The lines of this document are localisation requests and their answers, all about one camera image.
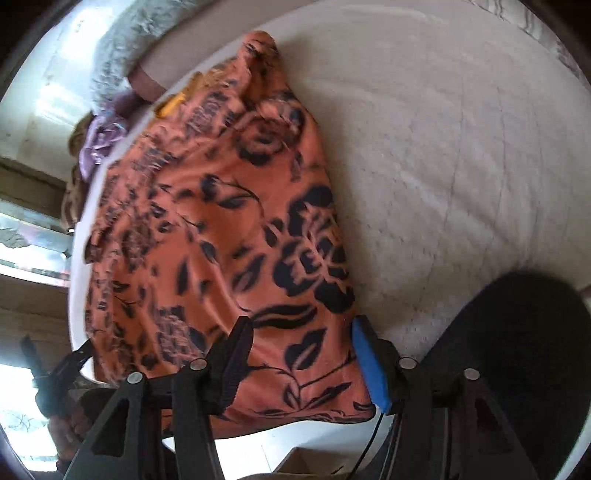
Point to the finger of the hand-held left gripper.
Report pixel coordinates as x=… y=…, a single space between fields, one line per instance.
x=76 y=357
x=31 y=355

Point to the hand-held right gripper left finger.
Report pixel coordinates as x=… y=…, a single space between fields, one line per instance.
x=231 y=364

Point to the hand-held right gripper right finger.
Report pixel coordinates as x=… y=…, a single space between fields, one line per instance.
x=369 y=364

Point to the orange black floral garment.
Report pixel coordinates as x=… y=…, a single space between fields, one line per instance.
x=221 y=221

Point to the person's left hand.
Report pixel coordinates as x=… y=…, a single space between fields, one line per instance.
x=78 y=424

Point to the stained glass window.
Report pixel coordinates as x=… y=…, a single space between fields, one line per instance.
x=32 y=237

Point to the brown cloth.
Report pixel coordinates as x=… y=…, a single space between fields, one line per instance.
x=71 y=194

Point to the white quilted bed cover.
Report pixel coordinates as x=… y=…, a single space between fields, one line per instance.
x=438 y=161

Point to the purple cloth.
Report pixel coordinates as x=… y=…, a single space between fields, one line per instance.
x=99 y=138

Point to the pink cushion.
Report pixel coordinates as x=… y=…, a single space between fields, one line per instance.
x=145 y=85

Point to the grey quilted blanket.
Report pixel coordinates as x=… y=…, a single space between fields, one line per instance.
x=120 y=50

